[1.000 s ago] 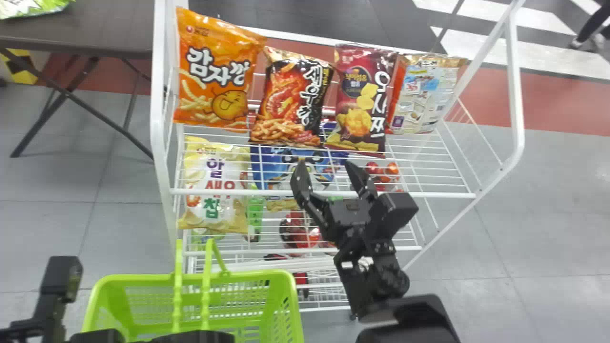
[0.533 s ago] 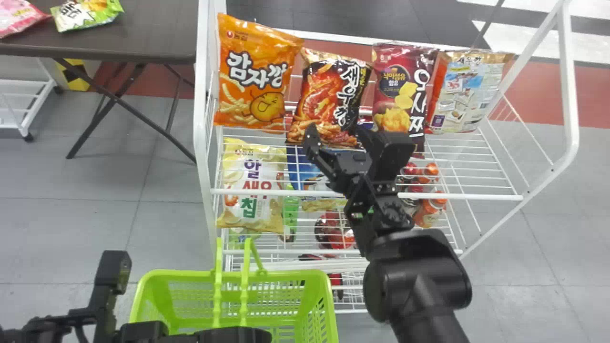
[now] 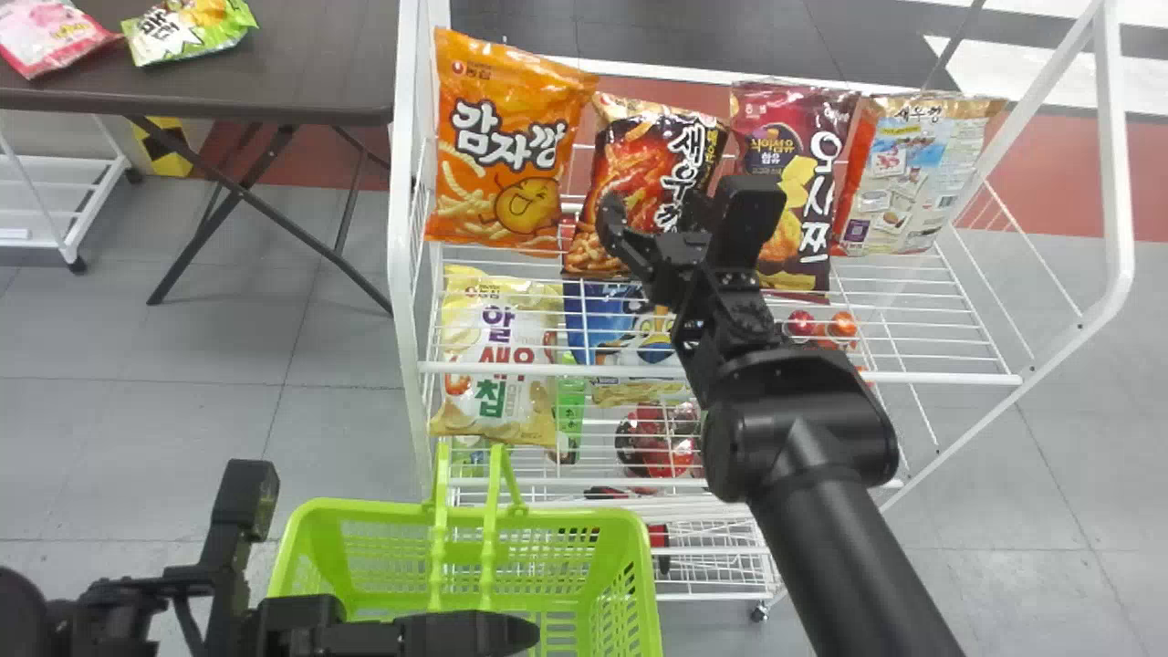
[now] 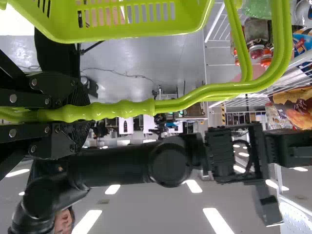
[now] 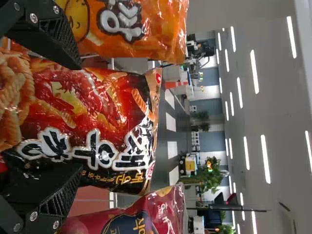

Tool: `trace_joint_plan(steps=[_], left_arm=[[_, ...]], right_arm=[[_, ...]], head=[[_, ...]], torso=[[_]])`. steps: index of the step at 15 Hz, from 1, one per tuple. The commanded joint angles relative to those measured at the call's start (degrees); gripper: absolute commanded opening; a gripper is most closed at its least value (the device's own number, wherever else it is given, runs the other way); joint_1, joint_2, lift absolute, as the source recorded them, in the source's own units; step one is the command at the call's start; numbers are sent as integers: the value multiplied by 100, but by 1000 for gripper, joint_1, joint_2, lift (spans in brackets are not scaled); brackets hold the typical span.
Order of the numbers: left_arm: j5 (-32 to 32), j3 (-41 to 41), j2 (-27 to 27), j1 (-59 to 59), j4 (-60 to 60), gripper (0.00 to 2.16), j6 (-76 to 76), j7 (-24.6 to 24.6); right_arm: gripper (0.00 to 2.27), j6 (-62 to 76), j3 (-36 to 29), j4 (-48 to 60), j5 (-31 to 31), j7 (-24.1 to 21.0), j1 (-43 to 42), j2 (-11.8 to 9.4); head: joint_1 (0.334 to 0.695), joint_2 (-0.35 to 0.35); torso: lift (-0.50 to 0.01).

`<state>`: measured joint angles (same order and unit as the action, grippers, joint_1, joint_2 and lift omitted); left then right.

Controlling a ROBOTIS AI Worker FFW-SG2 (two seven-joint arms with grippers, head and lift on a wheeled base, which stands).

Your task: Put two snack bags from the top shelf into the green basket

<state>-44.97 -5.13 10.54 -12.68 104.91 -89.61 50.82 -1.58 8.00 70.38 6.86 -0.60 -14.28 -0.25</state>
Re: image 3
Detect yellow black striped post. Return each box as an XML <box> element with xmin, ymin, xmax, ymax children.
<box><xmin>130</xmin><ymin>116</ymin><xmax>198</xmax><ymax>180</ymax></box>

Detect dark side table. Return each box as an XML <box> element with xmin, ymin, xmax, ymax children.
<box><xmin>0</xmin><ymin>0</ymin><xmax>401</xmax><ymax>317</ymax></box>

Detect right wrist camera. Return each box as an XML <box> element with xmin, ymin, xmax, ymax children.
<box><xmin>708</xmin><ymin>174</ymin><xmax>788</xmax><ymax>276</ymax></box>

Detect dark red snack packet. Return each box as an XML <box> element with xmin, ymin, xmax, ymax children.
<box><xmin>560</xmin><ymin>91</ymin><xmax>731</xmax><ymax>280</ymax></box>

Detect green basket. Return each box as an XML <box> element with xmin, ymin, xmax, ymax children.
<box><xmin>265</xmin><ymin>442</ymin><xmax>665</xmax><ymax>657</ymax></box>

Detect white wire rack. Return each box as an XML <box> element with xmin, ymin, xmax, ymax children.
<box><xmin>387</xmin><ymin>0</ymin><xmax>1136</xmax><ymax>625</ymax></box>

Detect black red snack packet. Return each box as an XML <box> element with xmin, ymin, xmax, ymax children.
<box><xmin>613</xmin><ymin>401</ymin><xmax>705</xmax><ymax>481</ymax></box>

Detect beige snack packet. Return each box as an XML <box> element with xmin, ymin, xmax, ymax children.
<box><xmin>832</xmin><ymin>91</ymin><xmax>1010</xmax><ymax>258</ymax></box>

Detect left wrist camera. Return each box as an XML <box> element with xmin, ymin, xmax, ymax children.
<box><xmin>201</xmin><ymin>459</ymin><xmax>281</xmax><ymax>605</ymax></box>

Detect white shelf trolley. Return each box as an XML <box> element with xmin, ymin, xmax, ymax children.
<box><xmin>0</xmin><ymin>113</ymin><xmax>144</xmax><ymax>276</ymax></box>

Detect blue snack packet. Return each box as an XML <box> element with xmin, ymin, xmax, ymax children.
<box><xmin>560</xmin><ymin>277</ymin><xmax>683</xmax><ymax>368</ymax></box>

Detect narrow green snack packet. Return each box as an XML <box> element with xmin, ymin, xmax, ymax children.
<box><xmin>555</xmin><ymin>354</ymin><xmax>590</xmax><ymax>464</ymax></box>

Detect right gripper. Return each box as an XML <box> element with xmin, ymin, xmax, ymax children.
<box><xmin>596</xmin><ymin>187</ymin><xmax>718</xmax><ymax>309</ymax></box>

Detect orange snack packet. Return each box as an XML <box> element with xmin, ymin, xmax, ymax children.
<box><xmin>423</xmin><ymin>26</ymin><xmax>600</xmax><ymax>258</ymax></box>

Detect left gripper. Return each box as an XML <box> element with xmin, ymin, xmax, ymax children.
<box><xmin>248</xmin><ymin>593</ymin><xmax>542</xmax><ymax>657</ymax></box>

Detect white yellow snack packet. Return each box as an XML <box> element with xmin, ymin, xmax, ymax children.
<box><xmin>427</xmin><ymin>264</ymin><xmax>568</xmax><ymax>449</ymax></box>

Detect maroon snack packet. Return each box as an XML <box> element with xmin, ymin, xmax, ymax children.
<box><xmin>728</xmin><ymin>81</ymin><xmax>860</xmax><ymax>300</ymax></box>

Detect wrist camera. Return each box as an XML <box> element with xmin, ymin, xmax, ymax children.
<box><xmin>201</xmin><ymin>459</ymin><xmax>281</xmax><ymax>605</ymax></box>
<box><xmin>708</xmin><ymin>174</ymin><xmax>788</xmax><ymax>276</ymax></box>

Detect pink snack packet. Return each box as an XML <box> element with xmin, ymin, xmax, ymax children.
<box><xmin>0</xmin><ymin>0</ymin><xmax>122</xmax><ymax>80</ymax></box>

